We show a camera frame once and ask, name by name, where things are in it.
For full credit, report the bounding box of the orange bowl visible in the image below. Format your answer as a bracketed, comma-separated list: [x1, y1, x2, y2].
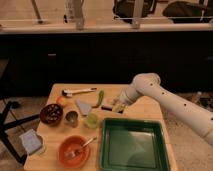
[57, 135, 90, 169]

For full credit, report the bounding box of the blue sponge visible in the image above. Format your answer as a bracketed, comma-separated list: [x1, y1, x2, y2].
[19, 129, 42, 155]

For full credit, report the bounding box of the green plastic cup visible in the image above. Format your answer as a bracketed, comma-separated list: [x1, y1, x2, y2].
[85, 113, 98, 129]

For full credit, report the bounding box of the small metal cup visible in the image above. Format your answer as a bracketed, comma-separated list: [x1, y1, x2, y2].
[65, 111, 78, 128]

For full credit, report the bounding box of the black chair base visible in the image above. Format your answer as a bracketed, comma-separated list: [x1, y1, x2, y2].
[0, 101, 39, 165]

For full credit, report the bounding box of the grey triangular cloth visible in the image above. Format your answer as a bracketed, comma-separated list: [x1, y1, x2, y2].
[75, 100, 92, 116]

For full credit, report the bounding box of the dark red bowl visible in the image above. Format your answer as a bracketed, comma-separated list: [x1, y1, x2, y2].
[40, 103, 63, 126]

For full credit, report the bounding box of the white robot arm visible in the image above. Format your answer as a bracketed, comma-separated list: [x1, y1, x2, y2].
[112, 73, 213, 146]

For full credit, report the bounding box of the green plastic tray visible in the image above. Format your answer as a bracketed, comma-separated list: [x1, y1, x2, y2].
[99, 118, 171, 171]

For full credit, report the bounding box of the orange fruit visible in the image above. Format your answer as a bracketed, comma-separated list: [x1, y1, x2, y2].
[56, 96, 67, 107]

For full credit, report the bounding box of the green pepper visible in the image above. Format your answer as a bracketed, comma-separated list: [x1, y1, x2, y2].
[92, 90, 104, 108]

